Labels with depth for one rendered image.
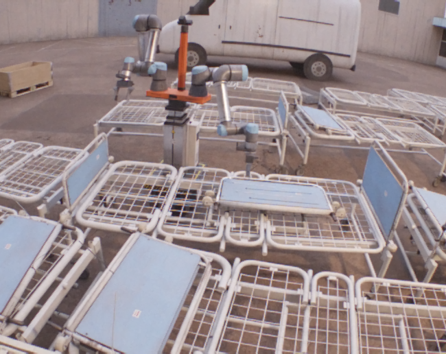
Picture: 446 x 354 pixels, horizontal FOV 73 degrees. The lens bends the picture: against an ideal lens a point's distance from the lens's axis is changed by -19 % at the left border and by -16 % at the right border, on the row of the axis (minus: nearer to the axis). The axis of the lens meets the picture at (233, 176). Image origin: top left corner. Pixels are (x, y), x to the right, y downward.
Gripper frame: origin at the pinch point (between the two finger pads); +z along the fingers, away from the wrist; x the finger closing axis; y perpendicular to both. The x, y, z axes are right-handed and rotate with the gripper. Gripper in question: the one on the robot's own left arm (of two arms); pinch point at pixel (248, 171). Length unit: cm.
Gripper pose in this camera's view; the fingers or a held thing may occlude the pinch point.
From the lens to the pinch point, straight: 232.4
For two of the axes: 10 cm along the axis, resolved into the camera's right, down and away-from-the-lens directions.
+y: 10.0, 0.8, 0.1
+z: -0.8, 9.2, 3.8
